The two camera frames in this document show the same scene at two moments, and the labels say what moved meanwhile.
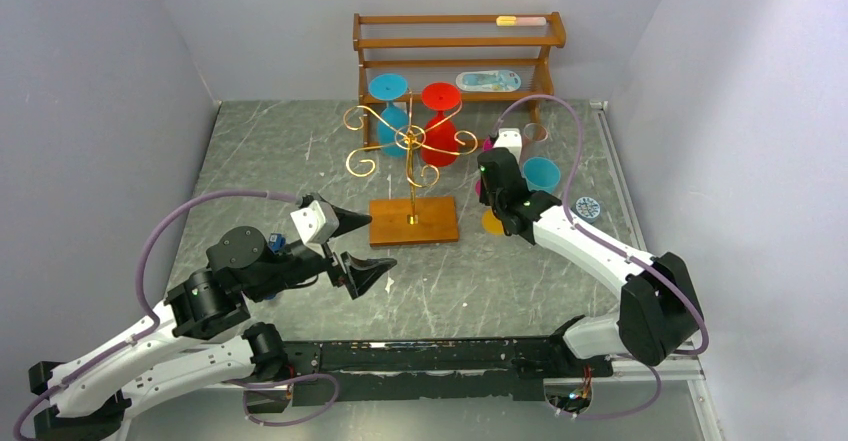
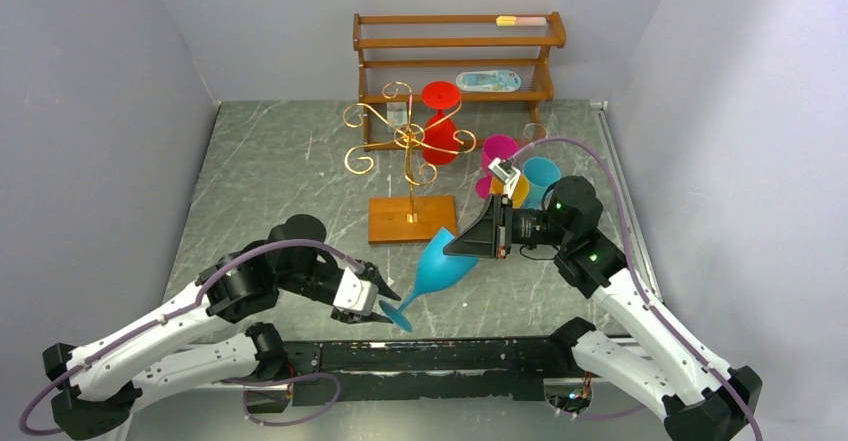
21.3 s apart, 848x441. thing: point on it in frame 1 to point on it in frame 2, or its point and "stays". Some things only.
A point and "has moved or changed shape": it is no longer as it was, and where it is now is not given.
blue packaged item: (489, 81) stays
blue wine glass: (541, 174) stays
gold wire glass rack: (410, 221) stays
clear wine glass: (533, 132) has moved or changed shape
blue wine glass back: (393, 121) to (438, 271)
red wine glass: (439, 140) stays
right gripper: (494, 177) to (500, 227)
